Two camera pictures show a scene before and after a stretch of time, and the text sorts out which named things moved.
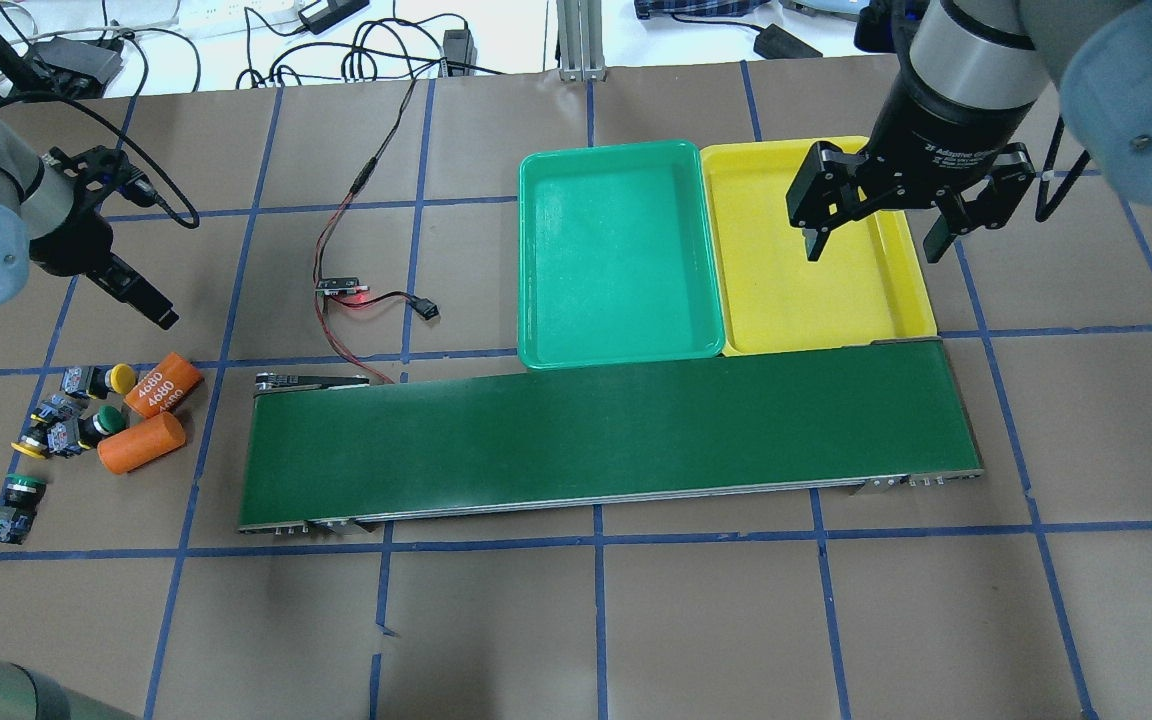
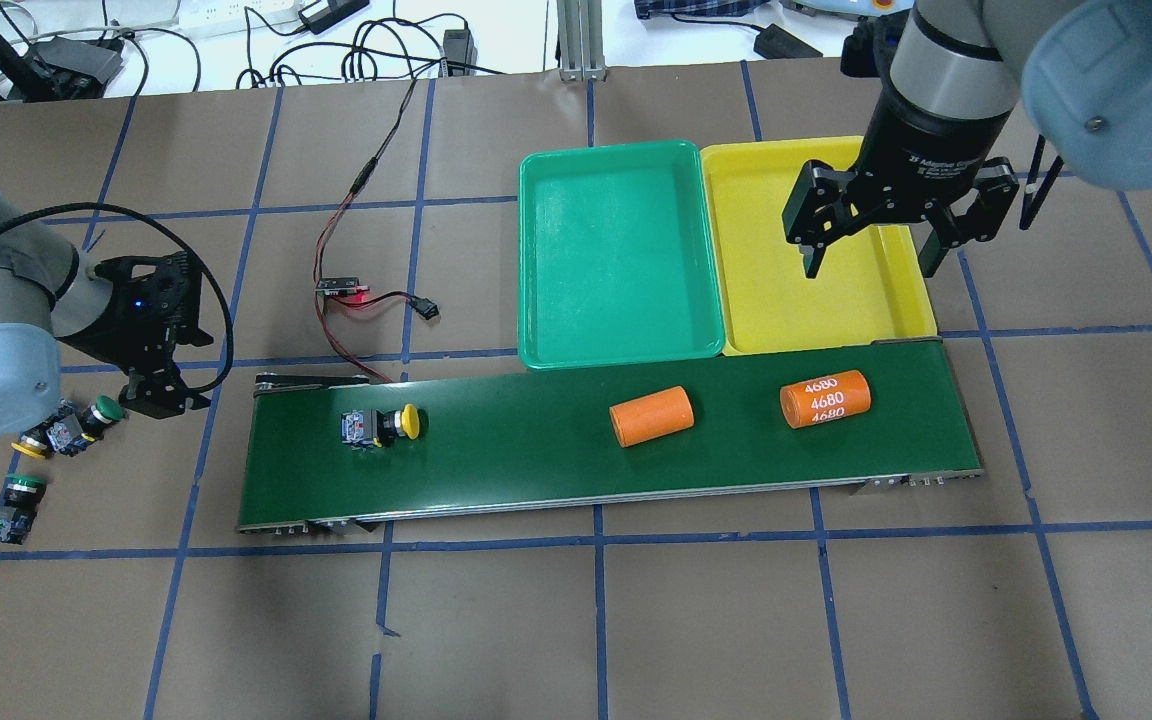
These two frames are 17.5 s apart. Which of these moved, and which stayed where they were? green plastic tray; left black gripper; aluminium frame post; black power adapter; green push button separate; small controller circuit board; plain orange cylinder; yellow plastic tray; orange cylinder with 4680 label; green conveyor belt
Moved: left black gripper; plain orange cylinder; orange cylinder with 4680 label
Stayed: yellow plastic tray; small controller circuit board; aluminium frame post; green push button separate; green conveyor belt; black power adapter; green plastic tray
